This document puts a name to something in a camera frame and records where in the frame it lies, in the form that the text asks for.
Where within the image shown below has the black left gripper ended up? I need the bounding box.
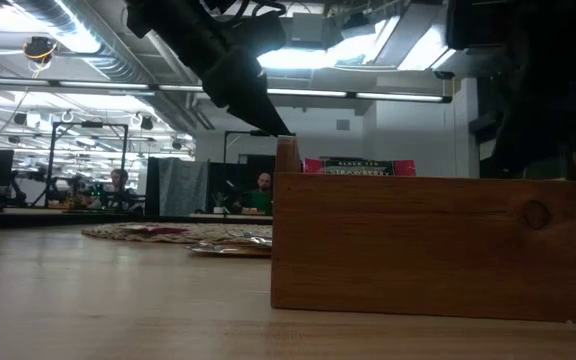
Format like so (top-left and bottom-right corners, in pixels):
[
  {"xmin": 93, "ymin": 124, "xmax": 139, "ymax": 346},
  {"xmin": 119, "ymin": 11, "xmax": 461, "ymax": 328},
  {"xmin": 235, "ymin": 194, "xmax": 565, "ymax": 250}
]
[{"xmin": 200, "ymin": 42, "xmax": 295, "ymax": 138}]

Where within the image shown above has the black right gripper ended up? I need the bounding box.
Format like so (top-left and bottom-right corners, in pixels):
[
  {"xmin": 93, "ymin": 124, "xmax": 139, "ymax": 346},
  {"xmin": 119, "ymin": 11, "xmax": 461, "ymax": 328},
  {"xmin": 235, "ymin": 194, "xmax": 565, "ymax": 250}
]
[{"xmin": 490, "ymin": 47, "xmax": 576, "ymax": 180}]

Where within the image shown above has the red tea bag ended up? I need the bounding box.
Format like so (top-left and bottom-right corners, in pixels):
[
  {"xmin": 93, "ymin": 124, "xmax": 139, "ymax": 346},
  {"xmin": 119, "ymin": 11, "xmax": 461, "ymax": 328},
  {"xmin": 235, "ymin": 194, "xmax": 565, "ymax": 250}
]
[
  {"xmin": 302, "ymin": 158, "xmax": 418, "ymax": 177},
  {"xmin": 120, "ymin": 224, "xmax": 190, "ymax": 238}
]

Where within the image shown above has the wooden three-compartment box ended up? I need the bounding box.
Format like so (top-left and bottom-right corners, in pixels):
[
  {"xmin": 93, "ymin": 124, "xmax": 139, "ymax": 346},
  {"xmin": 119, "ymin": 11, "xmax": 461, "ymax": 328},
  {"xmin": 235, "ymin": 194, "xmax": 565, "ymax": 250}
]
[{"xmin": 270, "ymin": 135, "xmax": 576, "ymax": 325}]

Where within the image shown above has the long ceiling light strip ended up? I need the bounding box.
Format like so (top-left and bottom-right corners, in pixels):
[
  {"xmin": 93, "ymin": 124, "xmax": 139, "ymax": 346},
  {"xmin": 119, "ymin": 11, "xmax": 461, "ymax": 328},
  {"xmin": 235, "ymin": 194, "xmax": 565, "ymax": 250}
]
[{"xmin": 0, "ymin": 74, "xmax": 453, "ymax": 104}]

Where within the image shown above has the black partition panel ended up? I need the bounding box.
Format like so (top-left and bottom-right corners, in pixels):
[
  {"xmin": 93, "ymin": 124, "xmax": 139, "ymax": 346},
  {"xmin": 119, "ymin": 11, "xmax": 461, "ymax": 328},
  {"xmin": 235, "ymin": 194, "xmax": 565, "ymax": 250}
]
[{"xmin": 207, "ymin": 154, "xmax": 277, "ymax": 216}]

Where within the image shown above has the grey ceiling unit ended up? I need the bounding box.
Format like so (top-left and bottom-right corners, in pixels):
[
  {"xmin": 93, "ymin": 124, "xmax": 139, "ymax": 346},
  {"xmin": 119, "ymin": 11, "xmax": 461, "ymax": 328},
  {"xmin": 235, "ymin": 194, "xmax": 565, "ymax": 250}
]
[{"xmin": 290, "ymin": 12, "xmax": 342, "ymax": 49}]

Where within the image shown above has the grey cloth partition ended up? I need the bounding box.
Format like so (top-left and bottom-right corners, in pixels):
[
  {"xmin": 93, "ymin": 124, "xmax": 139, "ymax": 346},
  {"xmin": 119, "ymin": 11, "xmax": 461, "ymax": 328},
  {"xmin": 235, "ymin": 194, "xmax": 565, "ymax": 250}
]
[{"xmin": 156, "ymin": 157, "xmax": 210, "ymax": 217}]

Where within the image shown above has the black gantry frame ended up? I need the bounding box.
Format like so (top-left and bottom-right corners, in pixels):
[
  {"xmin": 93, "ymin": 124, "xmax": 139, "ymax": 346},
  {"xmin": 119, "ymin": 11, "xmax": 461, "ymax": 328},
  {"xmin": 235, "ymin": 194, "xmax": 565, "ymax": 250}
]
[
  {"xmin": 45, "ymin": 120, "xmax": 130, "ymax": 209},
  {"xmin": 223, "ymin": 129, "xmax": 298, "ymax": 217}
]

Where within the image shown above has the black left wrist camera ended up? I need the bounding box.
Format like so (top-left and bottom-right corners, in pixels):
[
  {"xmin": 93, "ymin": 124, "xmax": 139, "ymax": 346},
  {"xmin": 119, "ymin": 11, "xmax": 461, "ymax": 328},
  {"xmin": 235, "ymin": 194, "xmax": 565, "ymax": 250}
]
[{"xmin": 227, "ymin": 9, "xmax": 288, "ymax": 57}]

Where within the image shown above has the yellow cable reel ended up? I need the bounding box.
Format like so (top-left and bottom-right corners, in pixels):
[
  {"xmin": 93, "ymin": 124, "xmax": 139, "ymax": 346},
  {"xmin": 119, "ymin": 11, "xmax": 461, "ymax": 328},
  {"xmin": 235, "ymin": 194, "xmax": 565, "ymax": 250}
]
[{"xmin": 22, "ymin": 35, "xmax": 59, "ymax": 65}]

